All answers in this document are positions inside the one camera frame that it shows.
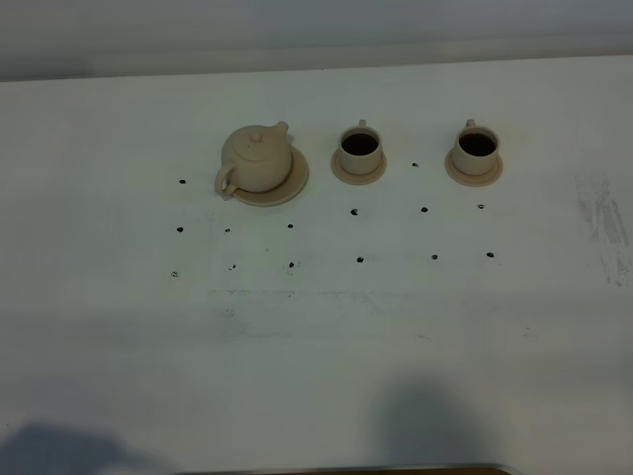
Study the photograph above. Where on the beige teapot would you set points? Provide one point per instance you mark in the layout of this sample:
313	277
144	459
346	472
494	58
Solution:
254	159

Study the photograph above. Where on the beige saucer near teapot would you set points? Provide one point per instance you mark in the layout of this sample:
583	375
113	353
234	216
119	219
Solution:
354	179

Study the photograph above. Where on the beige teacup near teapot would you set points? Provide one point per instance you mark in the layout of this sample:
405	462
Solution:
360	150

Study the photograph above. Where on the beige saucer far right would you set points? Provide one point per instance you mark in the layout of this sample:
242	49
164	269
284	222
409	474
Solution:
473	180

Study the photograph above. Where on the beige teacup far right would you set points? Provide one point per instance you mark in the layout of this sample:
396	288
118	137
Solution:
476	149

